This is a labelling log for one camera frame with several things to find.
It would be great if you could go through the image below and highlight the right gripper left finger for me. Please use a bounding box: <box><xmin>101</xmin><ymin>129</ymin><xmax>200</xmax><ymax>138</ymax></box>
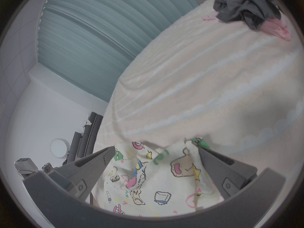
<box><xmin>49</xmin><ymin>146</ymin><xmax>116</xmax><ymax>200</ymax></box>

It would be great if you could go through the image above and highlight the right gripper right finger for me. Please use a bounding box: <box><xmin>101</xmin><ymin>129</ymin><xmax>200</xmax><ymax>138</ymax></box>
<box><xmin>198</xmin><ymin>145</ymin><xmax>257</xmax><ymax>200</ymax></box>

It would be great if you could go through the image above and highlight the white printed pyjama top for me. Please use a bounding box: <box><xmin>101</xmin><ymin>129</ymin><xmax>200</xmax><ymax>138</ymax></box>
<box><xmin>90</xmin><ymin>138</ymin><xmax>225</xmax><ymax>217</ymax></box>

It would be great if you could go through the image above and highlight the white trash bin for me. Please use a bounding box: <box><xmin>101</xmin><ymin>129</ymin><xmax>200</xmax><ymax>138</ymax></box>
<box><xmin>49</xmin><ymin>138</ymin><xmax>68</xmax><ymax>158</ymax></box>

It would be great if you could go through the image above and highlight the bed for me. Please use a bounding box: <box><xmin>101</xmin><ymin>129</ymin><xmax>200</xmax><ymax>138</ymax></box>
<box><xmin>90</xmin><ymin>0</ymin><xmax>304</xmax><ymax>217</ymax></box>

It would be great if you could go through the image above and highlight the blue-green curtain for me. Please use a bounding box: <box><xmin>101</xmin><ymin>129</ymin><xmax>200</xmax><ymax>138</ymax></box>
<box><xmin>37</xmin><ymin>0</ymin><xmax>214</xmax><ymax>103</ymax></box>

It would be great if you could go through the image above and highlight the pink garment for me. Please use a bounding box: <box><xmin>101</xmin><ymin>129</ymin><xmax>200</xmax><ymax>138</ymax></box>
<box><xmin>202</xmin><ymin>11</ymin><xmax>291</xmax><ymax>41</ymax></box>

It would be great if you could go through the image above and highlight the black garment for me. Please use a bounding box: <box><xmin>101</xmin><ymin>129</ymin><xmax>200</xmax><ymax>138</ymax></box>
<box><xmin>213</xmin><ymin>0</ymin><xmax>282</xmax><ymax>30</ymax></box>

